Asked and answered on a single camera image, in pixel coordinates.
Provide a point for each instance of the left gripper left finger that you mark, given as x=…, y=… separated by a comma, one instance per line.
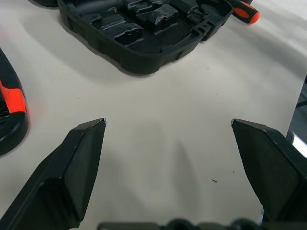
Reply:
x=60, y=177

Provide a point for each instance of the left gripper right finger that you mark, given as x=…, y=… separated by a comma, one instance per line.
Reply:
x=271, y=172

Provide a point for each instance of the black plastic tool case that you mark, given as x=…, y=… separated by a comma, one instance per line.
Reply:
x=144, y=55

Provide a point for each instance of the shiny silver metal part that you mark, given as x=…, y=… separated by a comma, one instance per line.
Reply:
x=299, y=143

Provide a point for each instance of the black rounded object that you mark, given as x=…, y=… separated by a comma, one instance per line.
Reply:
x=45, y=2

